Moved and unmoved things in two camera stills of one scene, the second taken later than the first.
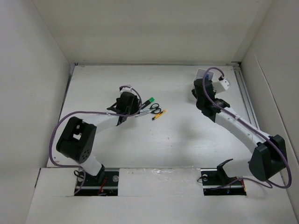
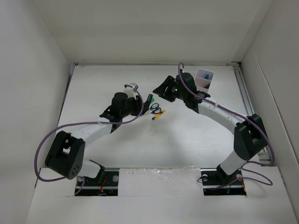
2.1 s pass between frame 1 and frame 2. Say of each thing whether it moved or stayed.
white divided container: stayed
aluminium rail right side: stayed
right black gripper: moved
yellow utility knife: stayed
